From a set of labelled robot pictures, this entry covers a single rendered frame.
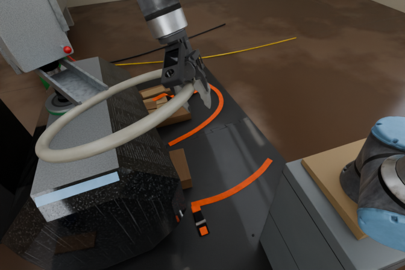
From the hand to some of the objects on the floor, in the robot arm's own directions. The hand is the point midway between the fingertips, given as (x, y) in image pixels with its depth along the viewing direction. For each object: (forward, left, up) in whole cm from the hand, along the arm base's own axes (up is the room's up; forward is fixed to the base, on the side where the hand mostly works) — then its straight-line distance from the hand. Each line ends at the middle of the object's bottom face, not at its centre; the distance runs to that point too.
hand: (197, 108), depth 64 cm
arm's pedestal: (-49, +10, -124) cm, 134 cm away
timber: (+20, -64, -116) cm, 134 cm away
